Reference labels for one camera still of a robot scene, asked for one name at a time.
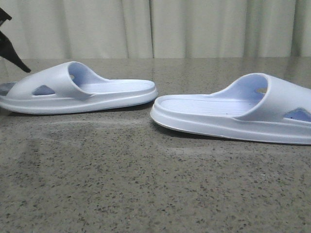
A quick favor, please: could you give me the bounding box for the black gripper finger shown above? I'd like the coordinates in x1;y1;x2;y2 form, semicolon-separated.
0;32;31;73
0;8;12;23

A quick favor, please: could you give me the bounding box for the light blue slipper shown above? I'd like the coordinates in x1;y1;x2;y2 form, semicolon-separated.
0;61;157;115
151;73;311;145

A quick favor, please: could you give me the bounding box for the beige curtain backdrop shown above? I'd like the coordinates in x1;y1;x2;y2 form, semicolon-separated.
0;0;311;59

